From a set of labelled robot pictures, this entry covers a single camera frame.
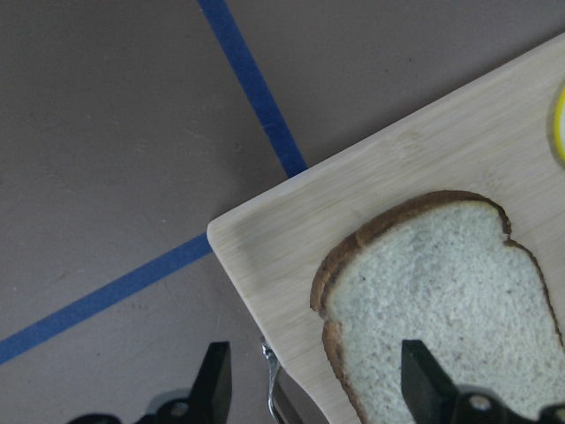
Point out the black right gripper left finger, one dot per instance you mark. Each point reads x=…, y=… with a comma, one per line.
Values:
x=210, y=396

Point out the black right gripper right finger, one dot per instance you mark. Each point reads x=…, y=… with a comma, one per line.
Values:
x=429, y=393

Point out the bread slice from board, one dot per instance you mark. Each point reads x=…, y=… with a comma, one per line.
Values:
x=441, y=268

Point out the wooden cutting board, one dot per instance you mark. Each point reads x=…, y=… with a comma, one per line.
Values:
x=493, y=137

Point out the lemon slice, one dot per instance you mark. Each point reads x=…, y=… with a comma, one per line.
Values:
x=555, y=125

